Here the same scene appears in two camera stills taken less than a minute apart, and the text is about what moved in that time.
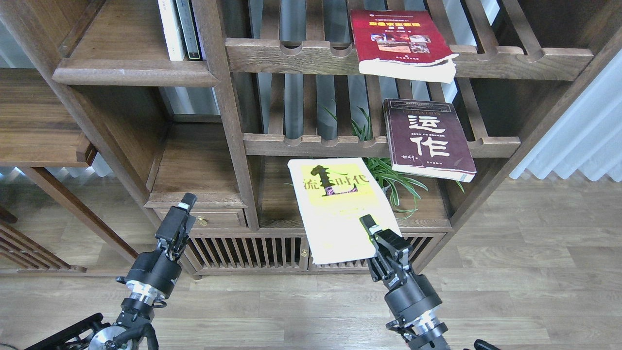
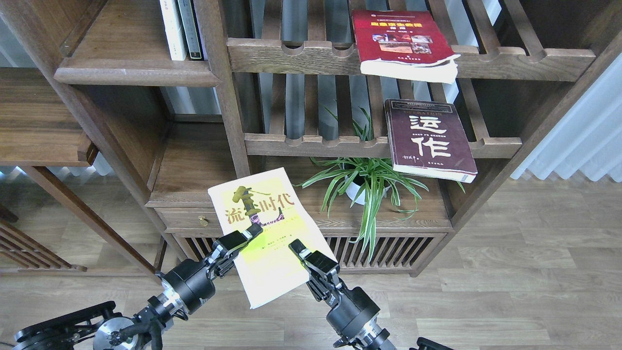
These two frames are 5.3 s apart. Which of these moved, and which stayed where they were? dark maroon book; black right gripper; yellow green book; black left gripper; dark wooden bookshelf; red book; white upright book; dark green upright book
Moved: black left gripper; black right gripper; yellow green book
Stayed: red book; white upright book; dark maroon book; dark wooden bookshelf; dark green upright book
